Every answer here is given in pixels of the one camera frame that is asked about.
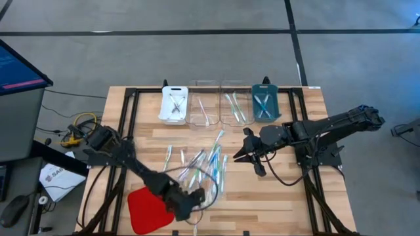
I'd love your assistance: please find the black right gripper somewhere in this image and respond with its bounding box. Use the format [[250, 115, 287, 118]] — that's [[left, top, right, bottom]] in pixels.
[[233, 127, 273, 178]]

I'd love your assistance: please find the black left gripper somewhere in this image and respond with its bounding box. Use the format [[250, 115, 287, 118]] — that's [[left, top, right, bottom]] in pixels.
[[165, 189, 206, 222]]

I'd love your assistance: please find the green toothbrush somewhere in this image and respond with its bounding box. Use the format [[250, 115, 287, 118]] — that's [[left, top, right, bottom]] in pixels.
[[163, 144, 173, 172], [220, 153, 229, 193], [188, 160, 203, 190], [232, 91, 247, 123], [208, 129, 226, 157], [224, 92, 242, 124]]

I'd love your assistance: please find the clear plastic bin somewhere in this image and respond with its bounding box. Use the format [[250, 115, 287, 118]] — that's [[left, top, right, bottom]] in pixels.
[[186, 79, 221, 131], [219, 79, 256, 128]]

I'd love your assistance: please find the teal plastic bin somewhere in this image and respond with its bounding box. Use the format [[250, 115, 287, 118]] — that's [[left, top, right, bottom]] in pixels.
[[251, 83, 283, 124]]

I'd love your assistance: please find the white plastic bin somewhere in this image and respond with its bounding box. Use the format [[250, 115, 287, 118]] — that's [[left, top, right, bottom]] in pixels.
[[157, 85, 189, 126]]

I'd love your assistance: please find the white printed paper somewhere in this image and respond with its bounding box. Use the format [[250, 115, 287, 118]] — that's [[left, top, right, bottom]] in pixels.
[[39, 151, 87, 203]]

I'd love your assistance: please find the black desk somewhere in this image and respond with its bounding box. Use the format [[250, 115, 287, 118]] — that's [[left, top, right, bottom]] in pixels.
[[0, 140, 89, 236]]

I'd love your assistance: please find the black computer mouse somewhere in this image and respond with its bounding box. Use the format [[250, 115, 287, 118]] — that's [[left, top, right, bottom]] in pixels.
[[0, 195, 30, 229]]

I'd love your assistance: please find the grey monitor stand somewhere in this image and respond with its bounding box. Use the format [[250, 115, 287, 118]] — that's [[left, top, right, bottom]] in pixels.
[[0, 87, 46, 163]]

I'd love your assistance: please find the computer monitor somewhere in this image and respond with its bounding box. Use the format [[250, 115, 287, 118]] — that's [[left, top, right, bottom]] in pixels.
[[0, 39, 54, 96]]

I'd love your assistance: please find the yellow cable bundle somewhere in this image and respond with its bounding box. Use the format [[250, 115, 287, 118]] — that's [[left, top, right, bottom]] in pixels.
[[60, 112, 99, 148]]

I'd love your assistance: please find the black floor cable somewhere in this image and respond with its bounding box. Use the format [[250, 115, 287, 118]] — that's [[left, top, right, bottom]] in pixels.
[[44, 88, 108, 99]]

